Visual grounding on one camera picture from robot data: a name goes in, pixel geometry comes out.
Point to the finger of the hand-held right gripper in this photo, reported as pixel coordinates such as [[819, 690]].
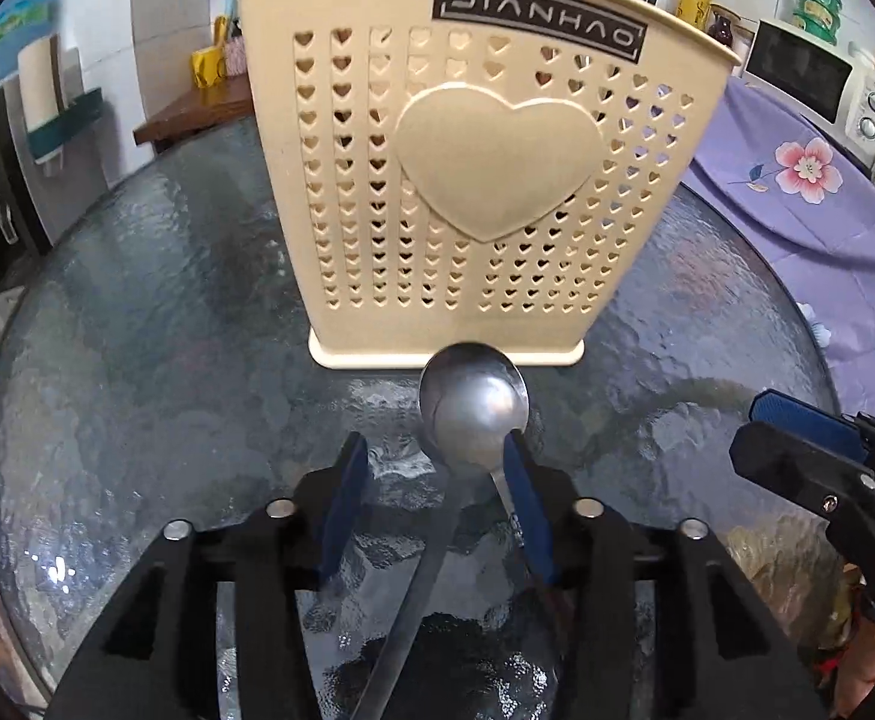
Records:
[[805, 420], [790, 465]]

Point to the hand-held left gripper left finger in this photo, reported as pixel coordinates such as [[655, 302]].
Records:
[[344, 517]]

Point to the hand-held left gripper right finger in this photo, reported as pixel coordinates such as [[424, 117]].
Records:
[[533, 525]]

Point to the large stainless steel spoon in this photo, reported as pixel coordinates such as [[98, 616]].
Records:
[[475, 405]]

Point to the beige perforated utensil holder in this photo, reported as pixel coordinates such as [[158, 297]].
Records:
[[497, 165]]

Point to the purple floral cloth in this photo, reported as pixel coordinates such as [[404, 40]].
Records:
[[782, 255]]

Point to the white microwave oven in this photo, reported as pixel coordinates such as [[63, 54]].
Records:
[[805, 75]]

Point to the dark brown vase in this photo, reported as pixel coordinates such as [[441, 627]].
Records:
[[722, 28]]

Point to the green stacked containers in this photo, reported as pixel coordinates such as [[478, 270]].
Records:
[[816, 7]]

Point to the yellow mug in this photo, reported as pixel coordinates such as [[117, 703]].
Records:
[[209, 67]]

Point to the white paper towel roll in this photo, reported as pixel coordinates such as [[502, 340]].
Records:
[[36, 82]]

